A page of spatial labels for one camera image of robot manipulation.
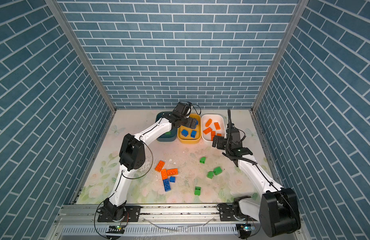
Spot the yellow plastic bin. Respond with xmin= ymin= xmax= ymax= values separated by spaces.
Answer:
xmin=178 ymin=114 xmax=202 ymax=144

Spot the dark teal plastic bin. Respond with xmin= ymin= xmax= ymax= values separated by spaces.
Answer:
xmin=155 ymin=111 xmax=177 ymax=142

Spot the white plastic bin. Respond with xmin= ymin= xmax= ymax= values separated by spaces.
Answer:
xmin=201 ymin=114 xmax=226 ymax=145

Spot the long blue lego brick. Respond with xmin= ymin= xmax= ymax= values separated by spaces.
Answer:
xmin=163 ymin=179 xmax=171 ymax=192

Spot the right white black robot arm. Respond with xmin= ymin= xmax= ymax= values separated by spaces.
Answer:
xmin=212 ymin=124 xmax=301 ymax=237

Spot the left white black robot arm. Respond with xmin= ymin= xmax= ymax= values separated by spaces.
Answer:
xmin=95 ymin=102 xmax=197 ymax=222

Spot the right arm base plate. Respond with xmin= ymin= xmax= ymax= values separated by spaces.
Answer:
xmin=216 ymin=203 xmax=258 ymax=222

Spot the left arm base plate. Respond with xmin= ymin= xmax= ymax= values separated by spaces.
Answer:
xmin=97 ymin=206 xmax=141 ymax=223

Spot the aluminium front rail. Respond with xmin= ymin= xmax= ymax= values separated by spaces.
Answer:
xmin=56 ymin=204 xmax=259 ymax=226

